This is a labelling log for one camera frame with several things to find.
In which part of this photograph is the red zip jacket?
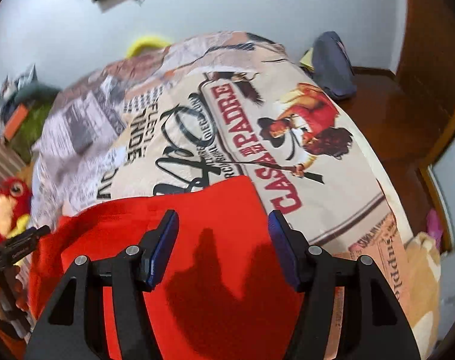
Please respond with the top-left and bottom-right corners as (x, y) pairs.
(28, 176), (302, 359)

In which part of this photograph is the person's left hand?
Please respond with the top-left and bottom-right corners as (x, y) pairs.
(0, 265), (29, 323)

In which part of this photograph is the red plush bird toy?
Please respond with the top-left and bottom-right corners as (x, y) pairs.
(0, 177), (32, 243)

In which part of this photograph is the beige fleece blanket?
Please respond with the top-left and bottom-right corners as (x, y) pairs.
(406, 232), (441, 359)

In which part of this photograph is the pink cloth item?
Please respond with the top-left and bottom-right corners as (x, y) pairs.
(426, 208), (443, 250)

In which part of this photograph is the orange box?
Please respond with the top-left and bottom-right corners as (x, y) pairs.
(4, 104), (29, 141)

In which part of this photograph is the dark green plush cushion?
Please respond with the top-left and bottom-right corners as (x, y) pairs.
(14, 81), (61, 104)

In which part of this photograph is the white wardrobe panel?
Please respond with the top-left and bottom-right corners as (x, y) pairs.
(428, 136), (455, 340)

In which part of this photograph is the brown wooden door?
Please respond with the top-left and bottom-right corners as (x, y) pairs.
(397, 0), (455, 160)

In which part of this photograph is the dark blue backpack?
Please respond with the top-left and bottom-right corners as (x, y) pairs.
(312, 31), (357, 101)

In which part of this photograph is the yellow round object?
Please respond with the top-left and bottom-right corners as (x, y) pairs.
(126, 36), (171, 59)

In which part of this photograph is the newspaper print bed cover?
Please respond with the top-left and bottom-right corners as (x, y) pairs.
(30, 30), (416, 360)

